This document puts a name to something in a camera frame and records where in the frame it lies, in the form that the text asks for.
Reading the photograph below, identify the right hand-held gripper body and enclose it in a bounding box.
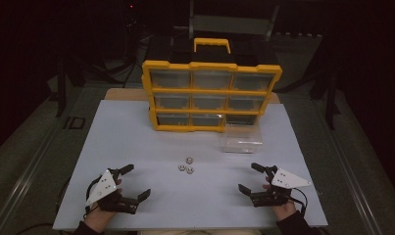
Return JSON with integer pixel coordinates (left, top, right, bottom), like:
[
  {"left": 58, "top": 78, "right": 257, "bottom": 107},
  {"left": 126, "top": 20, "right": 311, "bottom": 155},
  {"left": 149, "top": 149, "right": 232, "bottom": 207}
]
[{"left": 249, "top": 164, "right": 313, "bottom": 209}]

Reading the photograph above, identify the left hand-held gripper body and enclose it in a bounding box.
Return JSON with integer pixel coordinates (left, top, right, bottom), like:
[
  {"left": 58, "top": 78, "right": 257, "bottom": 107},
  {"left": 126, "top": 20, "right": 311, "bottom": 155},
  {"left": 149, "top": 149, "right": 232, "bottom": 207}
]
[{"left": 84, "top": 167, "right": 140, "bottom": 215}]

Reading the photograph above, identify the clear plastic drawer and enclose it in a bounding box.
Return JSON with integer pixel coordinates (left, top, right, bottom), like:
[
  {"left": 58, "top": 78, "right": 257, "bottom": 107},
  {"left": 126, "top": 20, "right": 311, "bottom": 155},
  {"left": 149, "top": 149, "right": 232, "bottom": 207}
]
[{"left": 222, "top": 123, "right": 264, "bottom": 155}]

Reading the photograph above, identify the yellow drawer organizer cabinet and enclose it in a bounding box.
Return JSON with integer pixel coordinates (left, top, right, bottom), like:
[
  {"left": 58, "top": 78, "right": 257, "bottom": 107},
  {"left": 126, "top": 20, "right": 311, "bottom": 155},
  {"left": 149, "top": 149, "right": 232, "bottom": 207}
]
[{"left": 140, "top": 37, "right": 283, "bottom": 133}]

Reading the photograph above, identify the person's right hand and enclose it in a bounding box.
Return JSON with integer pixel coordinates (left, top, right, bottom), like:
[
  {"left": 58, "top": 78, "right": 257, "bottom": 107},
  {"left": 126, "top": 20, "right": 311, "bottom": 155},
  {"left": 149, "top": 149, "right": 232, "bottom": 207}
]
[{"left": 272, "top": 199, "right": 299, "bottom": 223}]

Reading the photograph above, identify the person's left hand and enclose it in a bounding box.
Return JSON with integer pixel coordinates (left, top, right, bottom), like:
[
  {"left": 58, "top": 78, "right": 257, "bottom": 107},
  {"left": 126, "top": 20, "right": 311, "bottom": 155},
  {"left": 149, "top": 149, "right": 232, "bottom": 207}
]
[{"left": 82, "top": 203, "right": 117, "bottom": 234}]

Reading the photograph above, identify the white table board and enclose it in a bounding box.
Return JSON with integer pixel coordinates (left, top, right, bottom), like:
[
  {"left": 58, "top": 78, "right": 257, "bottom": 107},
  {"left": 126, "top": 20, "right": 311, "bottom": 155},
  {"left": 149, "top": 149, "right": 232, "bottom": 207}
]
[{"left": 52, "top": 99, "right": 329, "bottom": 231}]

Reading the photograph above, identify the black metal stand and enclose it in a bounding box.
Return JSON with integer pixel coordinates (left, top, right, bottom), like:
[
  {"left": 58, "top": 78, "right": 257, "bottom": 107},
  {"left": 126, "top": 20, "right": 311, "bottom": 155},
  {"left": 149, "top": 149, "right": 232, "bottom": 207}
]
[
  {"left": 311, "top": 65, "right": 341, "bottom": 131},
  {"left": 56, "top": 55, "right": 88, "bottom": 118}
]

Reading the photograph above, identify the black tripod with red light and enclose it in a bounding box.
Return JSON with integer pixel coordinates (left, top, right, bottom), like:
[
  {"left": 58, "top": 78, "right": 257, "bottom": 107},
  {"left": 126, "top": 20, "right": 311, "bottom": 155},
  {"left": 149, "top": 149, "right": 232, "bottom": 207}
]
[{"left": 121, "top": 0, "right": 144, "bottom": 67}]

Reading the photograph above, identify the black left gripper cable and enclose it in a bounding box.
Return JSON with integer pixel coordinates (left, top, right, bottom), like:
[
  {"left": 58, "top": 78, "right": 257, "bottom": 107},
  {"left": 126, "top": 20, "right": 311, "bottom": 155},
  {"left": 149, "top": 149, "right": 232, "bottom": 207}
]
[{"left": 84, "top": 177, "right": 103, "bottom": 219}]

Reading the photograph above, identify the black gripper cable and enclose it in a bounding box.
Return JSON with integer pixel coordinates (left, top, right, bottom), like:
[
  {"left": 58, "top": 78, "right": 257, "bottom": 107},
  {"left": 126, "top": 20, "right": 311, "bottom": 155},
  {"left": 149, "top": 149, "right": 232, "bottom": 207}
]
[
  {"left": 84, "top": 177, "right": 103, "bottom": 219},
  {"left": 291, "top": 187, "right": 309, "bottom": 216}
]

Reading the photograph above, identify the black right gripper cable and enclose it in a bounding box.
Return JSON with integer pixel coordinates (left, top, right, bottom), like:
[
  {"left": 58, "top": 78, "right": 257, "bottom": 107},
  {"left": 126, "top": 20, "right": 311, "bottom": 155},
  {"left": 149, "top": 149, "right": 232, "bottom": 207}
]
[{"left": 291, "top": 187, "right": 309, "bottom": 216}]

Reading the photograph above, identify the metal floor rail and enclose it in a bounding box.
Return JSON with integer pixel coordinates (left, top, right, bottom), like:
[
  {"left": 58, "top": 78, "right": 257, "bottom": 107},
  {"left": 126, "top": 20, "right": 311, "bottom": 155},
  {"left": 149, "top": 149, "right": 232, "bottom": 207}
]
[
  {"left": 0, "top": 128, "right": 61, "bottom": 235},
  {"left": 316, "top": 96, "right": 382, "bottom": 235}
]

